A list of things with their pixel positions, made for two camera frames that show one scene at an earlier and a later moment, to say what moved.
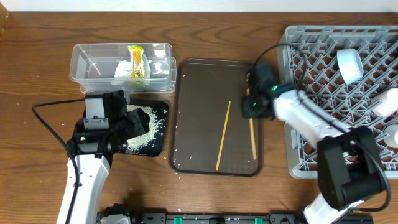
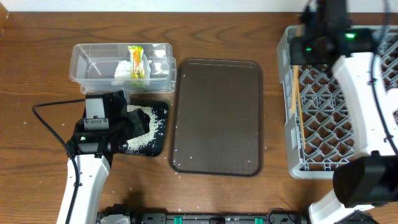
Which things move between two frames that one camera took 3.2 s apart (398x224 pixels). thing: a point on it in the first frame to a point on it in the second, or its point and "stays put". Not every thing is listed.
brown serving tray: x=208 y=135 stays put
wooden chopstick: x=248 y=93 to x=297 y=74
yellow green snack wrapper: x=137 y=70 stays put
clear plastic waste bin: x=137 y=68 stays put
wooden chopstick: x=223 y=135 to x=296 y=73
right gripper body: x=254 y=107 to x=307 y=53
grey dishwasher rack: x=343 y=68 stays put
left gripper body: x=126 y=127 stays put
